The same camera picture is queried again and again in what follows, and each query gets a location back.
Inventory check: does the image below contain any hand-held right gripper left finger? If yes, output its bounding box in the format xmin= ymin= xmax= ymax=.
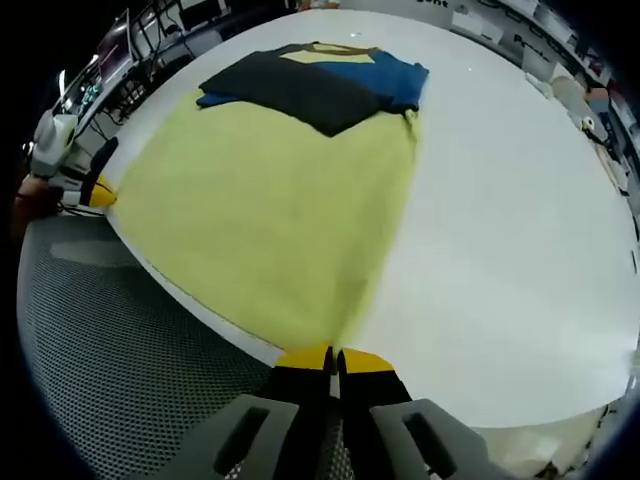
xmin=164 ymin=343 xmax=335 ymax=480

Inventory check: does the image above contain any person's left hand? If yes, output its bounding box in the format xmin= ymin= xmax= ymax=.
xmin=13 ymin=172 xmax=59 ymax=219

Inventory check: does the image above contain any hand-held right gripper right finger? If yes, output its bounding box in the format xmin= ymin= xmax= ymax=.
xmin=336 ymin=347 xmax=501 ymax=480

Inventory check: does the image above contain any beige cloth pile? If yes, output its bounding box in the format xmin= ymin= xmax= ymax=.
xmin=594 ymin=139 xmax=631 ymax=196

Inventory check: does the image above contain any yellow garment with blue sleeve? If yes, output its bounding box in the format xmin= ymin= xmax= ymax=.
xmin=110 ymin=41 xmax=432 ymax=352

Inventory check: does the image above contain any grey metal shelf rack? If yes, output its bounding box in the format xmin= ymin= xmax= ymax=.
xmin=452 ymin=0 xmax=619 ymax=89

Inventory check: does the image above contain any computer monitor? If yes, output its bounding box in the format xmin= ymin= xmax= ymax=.
xmin=96 ymin=8 xmax=135 ymax=86

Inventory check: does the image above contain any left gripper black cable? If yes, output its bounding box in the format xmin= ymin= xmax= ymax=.
xmin=49 ymin=197 xmax=109 ymax=219

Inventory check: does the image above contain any small white cloth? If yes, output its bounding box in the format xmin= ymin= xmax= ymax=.
xmin=524 ymin=72 xmax=554 ymax=99

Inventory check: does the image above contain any long grey desk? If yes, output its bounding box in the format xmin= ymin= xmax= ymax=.
xmin=47 ymin=14 xmax=201 ymax=151

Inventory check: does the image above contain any row of white storage bins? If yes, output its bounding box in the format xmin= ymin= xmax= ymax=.
xmin=529 ymin=0 xmax=611 ymax=51

